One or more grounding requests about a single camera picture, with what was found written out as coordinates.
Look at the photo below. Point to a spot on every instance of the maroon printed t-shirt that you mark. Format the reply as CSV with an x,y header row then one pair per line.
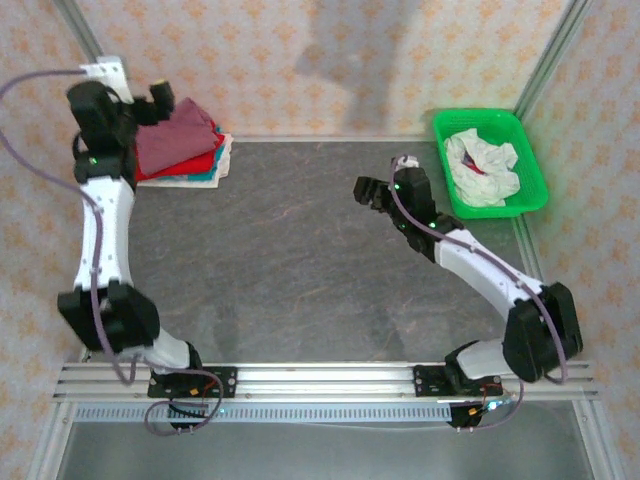
x,y
175,140

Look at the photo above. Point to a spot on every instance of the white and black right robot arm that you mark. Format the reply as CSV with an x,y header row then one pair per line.
x,y
540,340

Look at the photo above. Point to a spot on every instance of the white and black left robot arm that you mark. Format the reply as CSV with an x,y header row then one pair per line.
x,y
115,230

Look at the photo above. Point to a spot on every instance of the white crumpled t-shirt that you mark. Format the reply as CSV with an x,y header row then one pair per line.
x,y
485,170

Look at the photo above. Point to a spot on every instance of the teal folded t-shirt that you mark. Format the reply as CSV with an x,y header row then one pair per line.
x,y
202,176

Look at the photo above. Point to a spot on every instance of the white folded t-shirt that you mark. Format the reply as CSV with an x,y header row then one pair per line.
x,y
222,167

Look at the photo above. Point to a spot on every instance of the green plastic basket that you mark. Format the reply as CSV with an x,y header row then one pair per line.
x,y
534,170

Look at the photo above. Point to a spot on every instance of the small black controller board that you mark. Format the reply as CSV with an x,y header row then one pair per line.
x,y
187,411
462,417

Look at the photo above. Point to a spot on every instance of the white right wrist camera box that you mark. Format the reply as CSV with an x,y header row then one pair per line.
x,y
407,161

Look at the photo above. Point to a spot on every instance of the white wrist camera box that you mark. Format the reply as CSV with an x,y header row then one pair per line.
x,y
407,161
107,72

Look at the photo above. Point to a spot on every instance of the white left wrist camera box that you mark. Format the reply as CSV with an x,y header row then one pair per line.
x,y
107,72

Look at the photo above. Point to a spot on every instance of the aluminium back rail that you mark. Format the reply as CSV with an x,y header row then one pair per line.
x,y
350,138

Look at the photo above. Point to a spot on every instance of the aluminium frame post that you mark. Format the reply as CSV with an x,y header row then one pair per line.
x,y
552,55
82,30

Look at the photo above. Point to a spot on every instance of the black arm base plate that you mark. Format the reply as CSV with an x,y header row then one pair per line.
x,y
227,382
425,382

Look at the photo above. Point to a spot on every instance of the aluminium mounting rail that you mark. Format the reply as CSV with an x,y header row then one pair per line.
x,y
325,380

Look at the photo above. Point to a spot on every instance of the aluminium frame leg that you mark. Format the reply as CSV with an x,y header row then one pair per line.
x,y
47,445
597,445

